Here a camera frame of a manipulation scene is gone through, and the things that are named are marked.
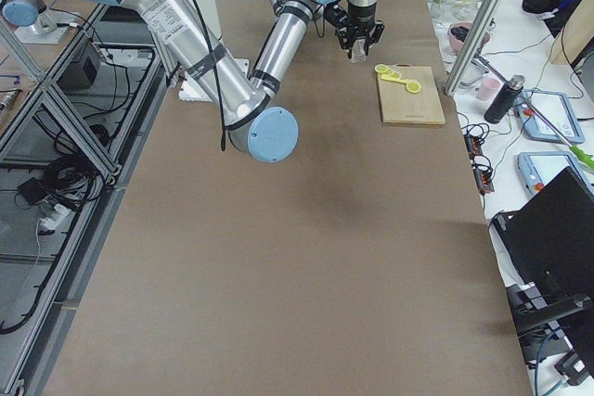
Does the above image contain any blue teach pendant far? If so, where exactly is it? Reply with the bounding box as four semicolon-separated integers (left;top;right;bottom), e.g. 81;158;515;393
519;89;585;144

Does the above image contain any bamboo cutting board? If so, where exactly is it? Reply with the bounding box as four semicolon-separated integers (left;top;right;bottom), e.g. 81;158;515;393
375;65;446;125

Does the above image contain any pink bowl with cloth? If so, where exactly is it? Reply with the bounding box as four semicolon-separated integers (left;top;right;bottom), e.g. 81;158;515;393
447;21;472;54

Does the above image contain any clear glass measuring cup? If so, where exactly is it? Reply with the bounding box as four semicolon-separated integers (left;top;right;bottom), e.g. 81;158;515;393
349;39;367;63

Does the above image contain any blue teach pendant near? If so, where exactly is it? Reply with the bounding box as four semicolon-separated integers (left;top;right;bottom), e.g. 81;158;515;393
516;151;590;196

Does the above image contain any outer lemon slice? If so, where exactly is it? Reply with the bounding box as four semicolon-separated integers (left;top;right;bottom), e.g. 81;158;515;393
374;64;390;74

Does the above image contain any blue teach pendant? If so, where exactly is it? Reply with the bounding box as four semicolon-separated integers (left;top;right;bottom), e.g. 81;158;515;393
516;151;590;196
519;89;585;144

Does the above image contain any pink cup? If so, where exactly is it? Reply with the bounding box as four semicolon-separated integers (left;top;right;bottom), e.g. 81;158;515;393
476;77;501;101

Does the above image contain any yellow plastic knife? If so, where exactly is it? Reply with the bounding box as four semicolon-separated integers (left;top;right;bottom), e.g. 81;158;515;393
381;75;421;87

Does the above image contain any black laptop monitor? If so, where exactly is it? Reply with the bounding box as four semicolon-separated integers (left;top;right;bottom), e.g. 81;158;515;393
492;167;593;373

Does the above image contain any lemon slice on knife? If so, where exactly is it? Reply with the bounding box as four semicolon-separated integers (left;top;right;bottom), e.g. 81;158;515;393
406;83;421;94

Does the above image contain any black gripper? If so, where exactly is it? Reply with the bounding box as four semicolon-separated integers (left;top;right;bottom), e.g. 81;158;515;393
335;3;385;55

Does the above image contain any black water bottle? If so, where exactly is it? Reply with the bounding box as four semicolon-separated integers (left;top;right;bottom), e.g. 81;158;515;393
484;75;525;124

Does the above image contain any aluminium frame post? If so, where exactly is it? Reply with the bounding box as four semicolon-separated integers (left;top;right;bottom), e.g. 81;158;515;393
444;0;502;96

